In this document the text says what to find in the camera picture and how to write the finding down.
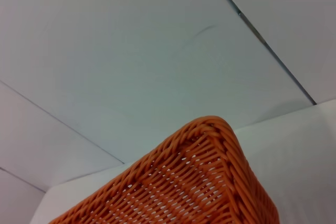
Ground orange woven plastic basket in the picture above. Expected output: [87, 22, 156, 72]
[48, 115, 279, 224]

